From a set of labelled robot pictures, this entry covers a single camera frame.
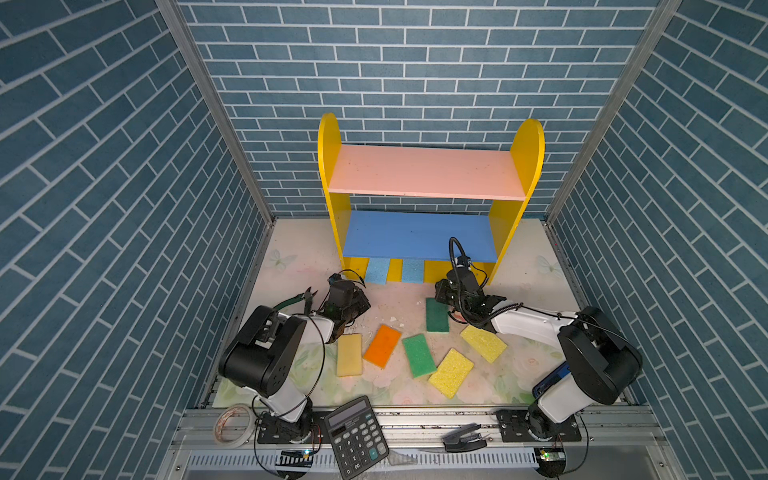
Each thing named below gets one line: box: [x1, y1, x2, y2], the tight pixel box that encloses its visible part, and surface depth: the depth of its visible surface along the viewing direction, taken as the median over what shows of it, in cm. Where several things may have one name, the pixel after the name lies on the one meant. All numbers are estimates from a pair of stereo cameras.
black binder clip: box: [442, 422, 491, 453], surface depth 72 cm
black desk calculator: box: [324, 395, 390, 480], surface depth 72 cm
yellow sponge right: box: [460, 324, 508, 364], surface depth 88 cm
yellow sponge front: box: [428, 348, 475, 399], surface depth 83 cm
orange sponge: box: [363, 324, 402, 369], surface depth 89 cm
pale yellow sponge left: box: [336, 333, 362, 377], surface depth 86 cm
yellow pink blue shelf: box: [317, 113, 545, 284], surface depth 80 cm
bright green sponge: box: [402, 334, 436, 378], surface depth 86 cm
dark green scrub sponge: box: [426, 298, 450, 332], surface depth 93 cm
